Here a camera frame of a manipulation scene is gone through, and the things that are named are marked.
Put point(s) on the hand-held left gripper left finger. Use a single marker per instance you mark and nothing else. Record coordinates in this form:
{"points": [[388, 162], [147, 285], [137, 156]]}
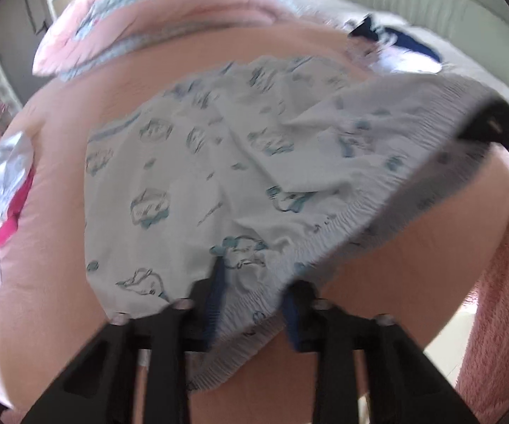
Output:
{"points": [[217, 293]]}

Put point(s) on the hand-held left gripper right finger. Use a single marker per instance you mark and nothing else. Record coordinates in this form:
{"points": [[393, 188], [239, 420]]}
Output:
{"points": [[292, 318]]}

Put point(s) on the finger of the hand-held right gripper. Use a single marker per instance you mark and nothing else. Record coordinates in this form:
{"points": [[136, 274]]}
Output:
{"points": [[506, 126]]}

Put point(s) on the white printed pajama pants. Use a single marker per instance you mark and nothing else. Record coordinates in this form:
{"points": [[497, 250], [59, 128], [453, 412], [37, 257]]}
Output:
{"points": [[245, 163]]}

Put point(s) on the white striped folded garment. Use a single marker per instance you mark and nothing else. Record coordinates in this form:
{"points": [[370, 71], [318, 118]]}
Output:
{"points": [[406, 64]]}

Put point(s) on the navy blue folded garment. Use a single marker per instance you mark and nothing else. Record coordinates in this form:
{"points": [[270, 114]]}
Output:
{"points": [[369, 28]]}

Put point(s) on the peach pink bed sheet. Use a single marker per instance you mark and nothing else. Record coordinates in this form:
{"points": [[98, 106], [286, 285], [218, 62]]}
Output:
{"points": [[51, 238]]}

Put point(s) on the pink fluffy rug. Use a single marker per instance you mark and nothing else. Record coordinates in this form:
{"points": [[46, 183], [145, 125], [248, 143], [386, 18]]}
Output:
{"points": [[501, 318]]}

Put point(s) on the grey wardrobe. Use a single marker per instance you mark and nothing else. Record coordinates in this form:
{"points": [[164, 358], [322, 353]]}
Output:
{"points": [[20, 22]]}

